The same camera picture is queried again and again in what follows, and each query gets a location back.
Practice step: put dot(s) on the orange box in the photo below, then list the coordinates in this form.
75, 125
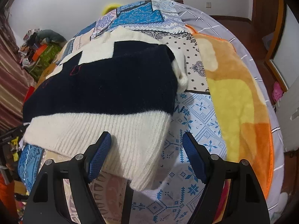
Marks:
39, 51

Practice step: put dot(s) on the white and navy knit sweater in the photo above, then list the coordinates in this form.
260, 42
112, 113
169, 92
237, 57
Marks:
124, 82

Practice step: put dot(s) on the wooden door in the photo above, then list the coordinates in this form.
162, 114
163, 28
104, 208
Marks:
269, 17

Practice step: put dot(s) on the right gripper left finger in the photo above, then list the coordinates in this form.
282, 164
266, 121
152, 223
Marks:
47, 202

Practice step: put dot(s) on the grey stuffed toy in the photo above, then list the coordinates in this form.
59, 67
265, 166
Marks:
49, 36

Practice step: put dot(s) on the green patterned bag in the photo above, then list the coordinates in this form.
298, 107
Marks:
35, 68

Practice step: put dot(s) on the blue patchwork bed cover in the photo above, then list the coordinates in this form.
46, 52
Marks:
165, 201

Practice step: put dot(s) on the yellow foam tube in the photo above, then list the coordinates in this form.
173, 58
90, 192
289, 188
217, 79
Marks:
108, 8

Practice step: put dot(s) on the striped maroon curtain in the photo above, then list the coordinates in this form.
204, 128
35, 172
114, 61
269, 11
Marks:
15, 81

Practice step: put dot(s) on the pink slipper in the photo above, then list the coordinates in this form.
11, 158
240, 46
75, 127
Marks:
277, 92

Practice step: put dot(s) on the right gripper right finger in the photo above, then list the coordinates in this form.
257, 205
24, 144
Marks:
232, 193

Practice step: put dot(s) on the orange yellow fleece blanket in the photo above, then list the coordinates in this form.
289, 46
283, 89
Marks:
240, 107

